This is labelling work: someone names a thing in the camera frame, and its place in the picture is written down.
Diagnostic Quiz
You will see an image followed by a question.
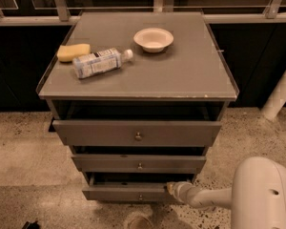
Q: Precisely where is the grey drawer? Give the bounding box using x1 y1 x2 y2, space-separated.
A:
53 120 221 147
81 172 194 203
71 154 206 174

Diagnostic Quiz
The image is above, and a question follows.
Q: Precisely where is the grey drawer cabinet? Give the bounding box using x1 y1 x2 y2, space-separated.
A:
35 10 240 193

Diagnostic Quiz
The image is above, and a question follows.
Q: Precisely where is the white bowl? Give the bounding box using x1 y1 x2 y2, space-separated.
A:
133 28 174 53

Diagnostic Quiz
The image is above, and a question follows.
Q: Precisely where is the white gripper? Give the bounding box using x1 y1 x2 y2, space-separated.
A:
167 181 201 208

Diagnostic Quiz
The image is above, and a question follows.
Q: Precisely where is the metal railing frame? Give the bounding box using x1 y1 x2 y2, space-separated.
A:
0 0 286 26

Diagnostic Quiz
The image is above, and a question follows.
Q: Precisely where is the black object on floor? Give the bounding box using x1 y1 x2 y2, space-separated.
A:
21 220 40 229

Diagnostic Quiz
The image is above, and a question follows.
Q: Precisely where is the grey bottom drawer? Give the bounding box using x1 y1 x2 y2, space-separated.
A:
81 172 194 203

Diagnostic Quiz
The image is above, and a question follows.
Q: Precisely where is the grey top drawer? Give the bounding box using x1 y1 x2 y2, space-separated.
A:
53 120 221 147

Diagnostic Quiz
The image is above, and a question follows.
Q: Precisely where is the yellow sponge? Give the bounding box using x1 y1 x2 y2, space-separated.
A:
57 44 91 62

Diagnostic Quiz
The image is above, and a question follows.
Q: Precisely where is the white diagonal pole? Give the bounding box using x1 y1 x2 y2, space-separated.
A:
261 70 286 120

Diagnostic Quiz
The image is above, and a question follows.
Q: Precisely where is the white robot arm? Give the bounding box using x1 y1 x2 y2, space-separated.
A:
167 156 286 229

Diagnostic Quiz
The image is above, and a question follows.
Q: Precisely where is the grey middle drawer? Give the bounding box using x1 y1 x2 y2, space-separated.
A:
71 154 206 174

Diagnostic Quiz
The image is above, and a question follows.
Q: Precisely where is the clear plastic water bottle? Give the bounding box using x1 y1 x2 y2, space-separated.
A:
72 48 133 79

